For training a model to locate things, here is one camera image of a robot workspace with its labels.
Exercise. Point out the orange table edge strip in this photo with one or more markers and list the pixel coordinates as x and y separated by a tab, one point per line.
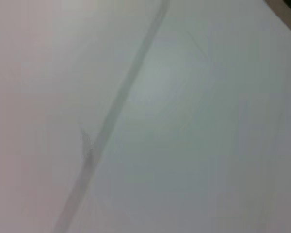
287	18

